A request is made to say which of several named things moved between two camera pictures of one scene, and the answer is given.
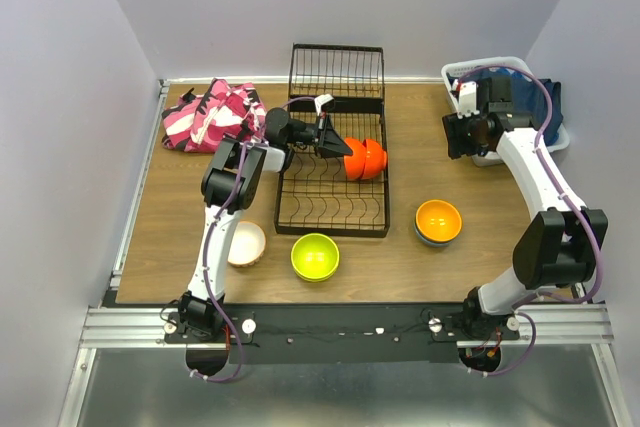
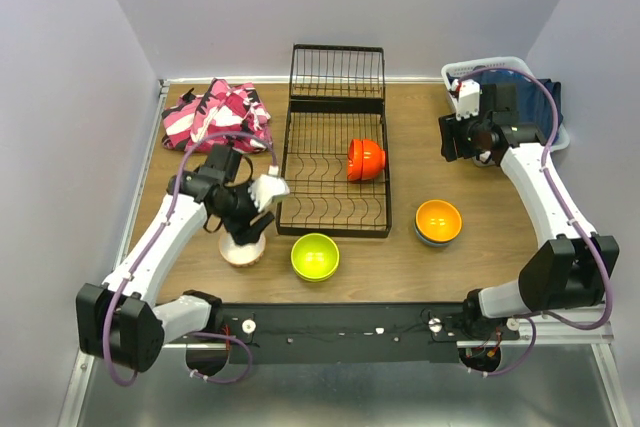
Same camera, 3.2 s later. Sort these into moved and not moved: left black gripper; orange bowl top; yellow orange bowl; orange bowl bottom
Moved: left black gripper
Not moved: orange bowl top; orange bowl bottom; yellow orange bowl
